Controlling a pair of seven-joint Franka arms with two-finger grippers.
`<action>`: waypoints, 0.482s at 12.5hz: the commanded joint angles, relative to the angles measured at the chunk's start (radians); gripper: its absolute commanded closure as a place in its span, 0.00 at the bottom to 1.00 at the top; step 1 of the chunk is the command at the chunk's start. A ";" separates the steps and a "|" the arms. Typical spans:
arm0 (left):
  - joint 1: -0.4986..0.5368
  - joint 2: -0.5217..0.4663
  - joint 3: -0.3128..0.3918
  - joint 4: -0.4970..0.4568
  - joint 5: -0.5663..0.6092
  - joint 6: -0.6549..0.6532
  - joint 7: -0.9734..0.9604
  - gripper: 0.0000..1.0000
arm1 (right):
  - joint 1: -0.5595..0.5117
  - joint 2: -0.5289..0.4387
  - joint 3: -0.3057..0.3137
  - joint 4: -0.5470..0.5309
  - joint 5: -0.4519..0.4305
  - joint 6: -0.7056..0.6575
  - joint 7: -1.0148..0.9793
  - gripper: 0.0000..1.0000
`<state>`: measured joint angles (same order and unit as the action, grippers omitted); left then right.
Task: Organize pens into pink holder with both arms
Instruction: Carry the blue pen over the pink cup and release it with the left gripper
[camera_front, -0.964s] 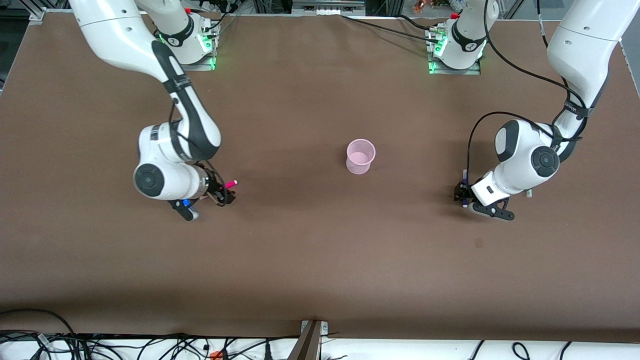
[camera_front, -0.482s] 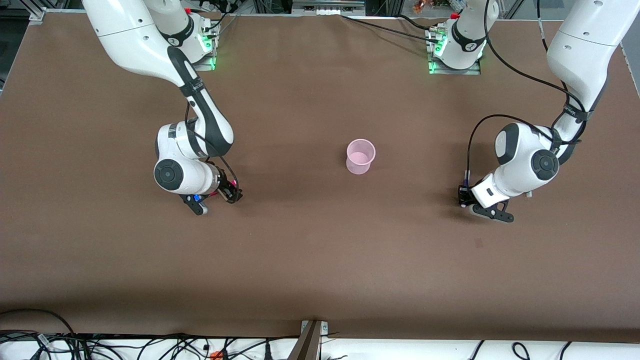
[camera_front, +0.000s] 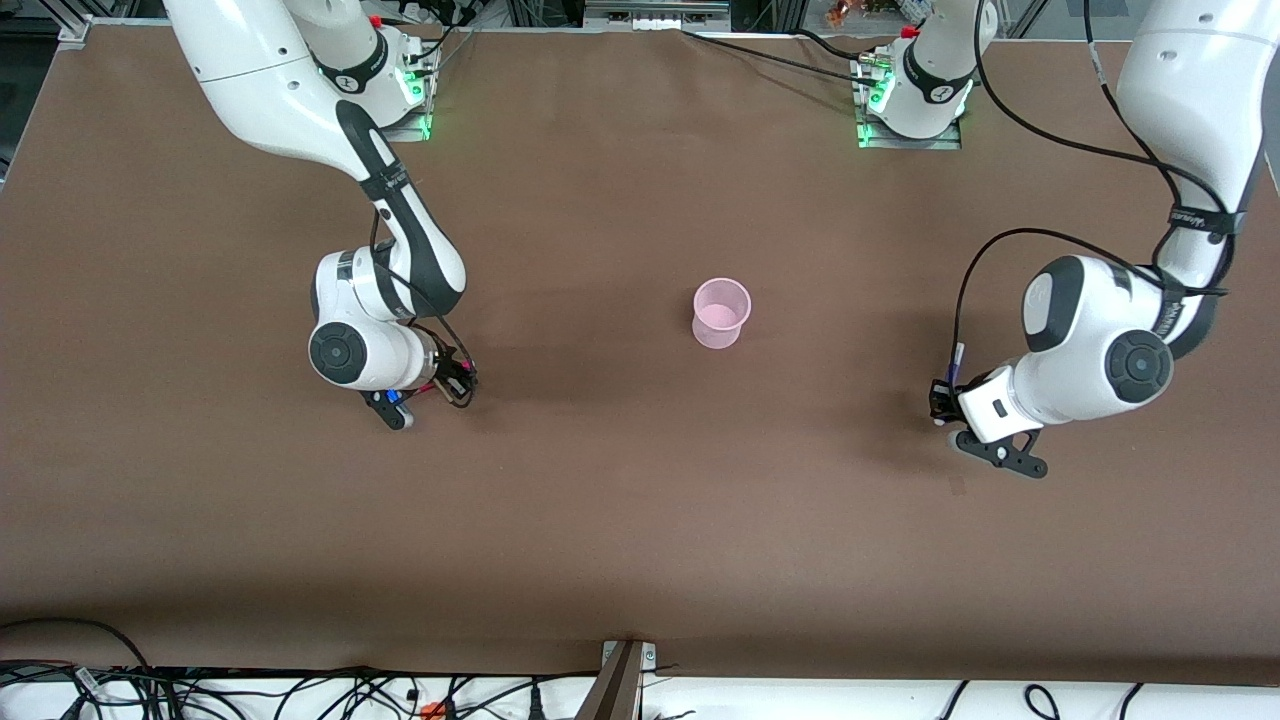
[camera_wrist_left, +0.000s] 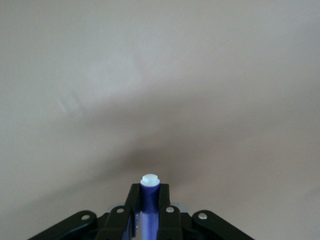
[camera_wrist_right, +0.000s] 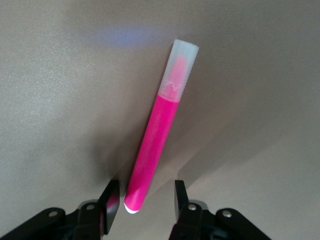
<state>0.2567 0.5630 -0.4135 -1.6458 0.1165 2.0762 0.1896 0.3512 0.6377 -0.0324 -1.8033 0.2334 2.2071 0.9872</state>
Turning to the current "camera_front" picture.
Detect purple marker pen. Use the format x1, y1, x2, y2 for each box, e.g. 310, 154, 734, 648
933, 342, 968, 429

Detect pink cup pen holder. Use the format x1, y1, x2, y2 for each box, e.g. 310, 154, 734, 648
692, 277, 753, 351

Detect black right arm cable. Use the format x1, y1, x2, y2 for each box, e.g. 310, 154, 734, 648
368, 168, 480, 409

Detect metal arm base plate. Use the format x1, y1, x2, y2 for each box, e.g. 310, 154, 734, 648
857, 118, 964, 152
380, 105, 434, 143

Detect metal table edge bracket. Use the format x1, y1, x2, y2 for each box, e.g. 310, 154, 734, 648
577, 639, 659, 720

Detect tangled black cables bundle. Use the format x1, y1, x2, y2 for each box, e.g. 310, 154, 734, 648
0, 660, 601, 720

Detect black cable on table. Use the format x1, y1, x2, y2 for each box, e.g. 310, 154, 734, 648
792, 27, 881, 67
680, 28, 881, 87

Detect aluminium frame rail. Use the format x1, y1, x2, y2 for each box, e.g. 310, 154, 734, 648
583, 0, 733, 32

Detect black cable loop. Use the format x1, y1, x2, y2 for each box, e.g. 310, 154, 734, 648
0, 616, 153, 693

